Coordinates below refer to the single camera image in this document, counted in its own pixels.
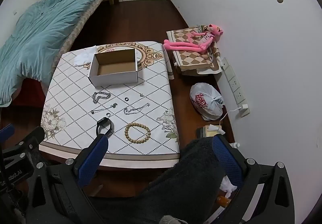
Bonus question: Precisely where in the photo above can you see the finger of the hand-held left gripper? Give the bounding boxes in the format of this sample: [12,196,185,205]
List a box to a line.
[0,126,46,163]
[0,123,15,142]

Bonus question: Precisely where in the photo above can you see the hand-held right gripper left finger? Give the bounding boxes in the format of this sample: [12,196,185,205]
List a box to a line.
[26,134,109,224]

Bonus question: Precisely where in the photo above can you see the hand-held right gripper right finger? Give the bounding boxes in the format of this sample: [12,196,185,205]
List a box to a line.
[209,136,295,224]

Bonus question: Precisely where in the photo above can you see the black fitness band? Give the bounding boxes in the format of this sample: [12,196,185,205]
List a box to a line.
[96,118,113,136]

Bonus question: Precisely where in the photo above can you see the wooden bead bracelet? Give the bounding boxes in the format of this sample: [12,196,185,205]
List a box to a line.
[125,122,151,143]

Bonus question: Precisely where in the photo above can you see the thin silver necklace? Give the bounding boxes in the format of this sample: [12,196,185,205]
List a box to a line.
[91,103,118,114]

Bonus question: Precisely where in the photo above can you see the silver link bracelet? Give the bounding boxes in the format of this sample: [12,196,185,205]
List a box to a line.
[123,103,151,116]

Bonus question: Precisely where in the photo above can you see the chunky silver chain bracelet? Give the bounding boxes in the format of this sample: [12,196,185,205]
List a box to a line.
[92,91,111,104]

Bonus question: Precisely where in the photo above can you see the cardboard box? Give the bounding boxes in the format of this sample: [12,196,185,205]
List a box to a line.
[89,47,139,87]

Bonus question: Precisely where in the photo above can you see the crumpled white tissue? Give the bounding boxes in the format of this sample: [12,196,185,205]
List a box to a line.
[220,176,238,198]

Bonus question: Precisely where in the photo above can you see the tissue box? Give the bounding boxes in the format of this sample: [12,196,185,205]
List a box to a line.
[196,125,225,139]

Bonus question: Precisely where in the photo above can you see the orange bottle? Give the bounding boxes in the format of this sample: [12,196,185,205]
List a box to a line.
[216,195,230,207]

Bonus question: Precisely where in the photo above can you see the white plastic bag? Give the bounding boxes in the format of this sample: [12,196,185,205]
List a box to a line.
[189,82,224,121]

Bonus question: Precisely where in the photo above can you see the white power strip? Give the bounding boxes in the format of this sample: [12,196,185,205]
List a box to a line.
[221,58,251,117]

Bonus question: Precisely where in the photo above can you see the grey knitted cloth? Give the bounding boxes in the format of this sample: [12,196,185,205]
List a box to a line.
[160,215,187,224]

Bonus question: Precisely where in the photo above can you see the blue duvet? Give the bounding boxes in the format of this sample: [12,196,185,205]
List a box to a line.
[0,0,98,107]

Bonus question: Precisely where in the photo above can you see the brown diamond patterned cloth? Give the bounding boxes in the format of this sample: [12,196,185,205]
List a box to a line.
[166,25,223,76]

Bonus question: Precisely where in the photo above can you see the patterned bed mattress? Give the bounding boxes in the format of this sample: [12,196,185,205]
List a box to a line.
[53,0,112,69]

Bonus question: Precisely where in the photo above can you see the pink plush toy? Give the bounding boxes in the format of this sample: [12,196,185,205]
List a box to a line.
[163,24,224,52]

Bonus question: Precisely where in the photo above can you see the white charger with cable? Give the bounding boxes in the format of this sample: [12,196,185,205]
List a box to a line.
[218,104,249,127]

